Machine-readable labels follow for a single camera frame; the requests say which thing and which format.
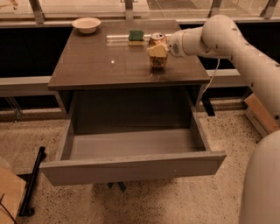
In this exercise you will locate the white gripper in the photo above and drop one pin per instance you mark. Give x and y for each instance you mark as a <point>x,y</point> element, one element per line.
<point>175,44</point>

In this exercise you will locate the orange soda can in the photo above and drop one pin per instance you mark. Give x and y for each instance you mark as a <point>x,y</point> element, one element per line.
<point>156,39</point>

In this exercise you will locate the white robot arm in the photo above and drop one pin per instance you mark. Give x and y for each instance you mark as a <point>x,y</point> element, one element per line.
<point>219,37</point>

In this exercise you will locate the open grey top drawer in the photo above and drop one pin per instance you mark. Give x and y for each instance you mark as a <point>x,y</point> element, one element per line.
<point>121,135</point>

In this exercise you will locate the green yellow sponge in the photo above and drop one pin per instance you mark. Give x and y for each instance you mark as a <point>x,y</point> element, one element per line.
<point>136,38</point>

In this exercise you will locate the white bowl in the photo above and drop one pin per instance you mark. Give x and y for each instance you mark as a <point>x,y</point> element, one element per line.
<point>86,25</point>

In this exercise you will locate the cardboard box on right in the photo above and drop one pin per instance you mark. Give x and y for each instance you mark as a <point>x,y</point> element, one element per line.
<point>259,116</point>

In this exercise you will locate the metal window railing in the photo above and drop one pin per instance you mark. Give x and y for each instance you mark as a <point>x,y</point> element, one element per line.
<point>15,13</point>

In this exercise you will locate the black metal bar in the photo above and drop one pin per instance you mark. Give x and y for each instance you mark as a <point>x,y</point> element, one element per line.
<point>30,179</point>

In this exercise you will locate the wooden board at left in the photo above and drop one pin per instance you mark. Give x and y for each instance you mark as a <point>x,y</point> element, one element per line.
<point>12,189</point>

